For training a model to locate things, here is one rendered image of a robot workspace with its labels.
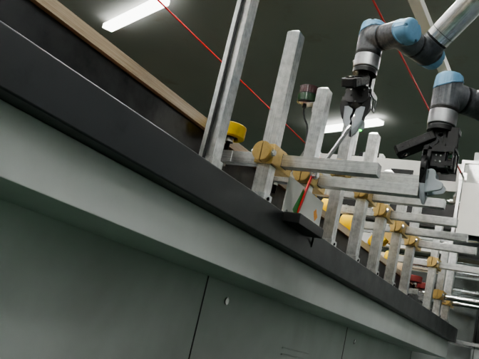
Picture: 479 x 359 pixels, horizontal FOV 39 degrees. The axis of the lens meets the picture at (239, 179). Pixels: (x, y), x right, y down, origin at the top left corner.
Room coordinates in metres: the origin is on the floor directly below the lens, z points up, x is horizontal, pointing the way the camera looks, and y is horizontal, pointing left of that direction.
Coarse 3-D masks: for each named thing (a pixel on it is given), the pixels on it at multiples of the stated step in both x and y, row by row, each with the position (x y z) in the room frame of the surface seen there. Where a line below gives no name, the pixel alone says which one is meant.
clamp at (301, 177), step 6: (294, 174) 1.77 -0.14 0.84; (300, 174) 1.76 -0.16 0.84; (306, 174) 1.75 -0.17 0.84; (300, 180) 1.76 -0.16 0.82; (306, 180) 1.76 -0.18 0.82; (312, 180) 1.78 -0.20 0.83; (318, 180) 1.81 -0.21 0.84; (312, 186) 1.79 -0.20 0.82; (318, 186) 1.82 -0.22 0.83; (312, 192) 1.87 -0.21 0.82; (318, 192) 1.85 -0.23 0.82
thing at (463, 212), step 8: (464, 184) 4.01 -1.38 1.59; (472, 184) 3.99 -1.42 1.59; (464, 192) 4.01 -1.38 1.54; (472, 192) 3.99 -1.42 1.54; (464, 200) 4.01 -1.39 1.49; (472, 200) 3.98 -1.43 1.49; (464, 208) 4.00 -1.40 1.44; (472, 208) 3.98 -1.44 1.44; (464, 216) 4.00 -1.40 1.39; (472, 216) 3.98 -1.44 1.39; (464, 224) 3.99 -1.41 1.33; (472, 224) 3.97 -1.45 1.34; (456, 232) 4.01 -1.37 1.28; (464, 232) 3.99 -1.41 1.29; (472, 232) 3.97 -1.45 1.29
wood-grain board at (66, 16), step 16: (32, 0) 1.12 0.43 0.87; (48, 0) 1.14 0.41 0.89; (64, 16) 1.18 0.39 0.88; (80, 32) 1.22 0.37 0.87; (96, 32) 1.26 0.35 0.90; (96, 48) 1.28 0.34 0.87; (112, 48) 1.30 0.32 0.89; (128, 64) 1.36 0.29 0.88; (144, 80) 1.41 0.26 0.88; (160, 96) 1.48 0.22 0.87; (176, 96) 1.52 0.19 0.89; (192, 112) 1.60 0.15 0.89; (400, 272) 3.52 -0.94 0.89
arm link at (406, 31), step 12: (384, 24) 1.75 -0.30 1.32; (396, 24) 1.71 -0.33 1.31; (408, 24) 1.69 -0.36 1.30; (384, 36) 1.74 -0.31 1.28; (396, 36) 1.72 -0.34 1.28; (408, 36) 1.70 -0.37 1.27; (420, 36) 1.72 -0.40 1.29; (384, 48) 1.78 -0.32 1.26; (396, 48) 1.77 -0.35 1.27; (408, 48) 1.76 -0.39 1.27; (420, 48) 1.76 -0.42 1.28
